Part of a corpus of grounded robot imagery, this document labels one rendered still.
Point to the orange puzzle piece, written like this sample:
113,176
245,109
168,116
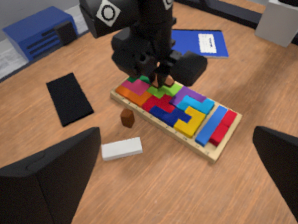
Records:
133,97

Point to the yellow puzzle piece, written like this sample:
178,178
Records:
190,129

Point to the white rectangular block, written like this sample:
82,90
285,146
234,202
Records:
121,148

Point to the pink puzzle piece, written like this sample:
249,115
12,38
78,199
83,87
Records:
138,87

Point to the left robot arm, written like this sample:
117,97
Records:
104,17

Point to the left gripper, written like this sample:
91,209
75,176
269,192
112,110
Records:
187,69

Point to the purple puzzle piece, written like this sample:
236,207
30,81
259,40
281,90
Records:
182,93

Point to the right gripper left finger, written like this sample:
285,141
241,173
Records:
47,187

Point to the blue notebook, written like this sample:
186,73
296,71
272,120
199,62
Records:
205,42

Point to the wooden pentomino puzzle board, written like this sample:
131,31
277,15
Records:
209,151

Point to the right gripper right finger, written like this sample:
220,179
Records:
278,152

